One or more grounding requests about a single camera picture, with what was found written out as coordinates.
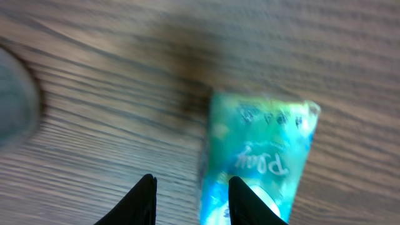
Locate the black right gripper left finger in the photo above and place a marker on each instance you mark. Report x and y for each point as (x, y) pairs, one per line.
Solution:
(137, 207)

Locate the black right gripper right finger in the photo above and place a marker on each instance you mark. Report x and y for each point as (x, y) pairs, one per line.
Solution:
(246, 208)

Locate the teal tissue pack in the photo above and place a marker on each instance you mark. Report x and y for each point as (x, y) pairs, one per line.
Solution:
(263, 139)

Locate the green lid jar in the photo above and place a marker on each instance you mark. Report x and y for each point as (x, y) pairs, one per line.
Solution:
(20, 102)

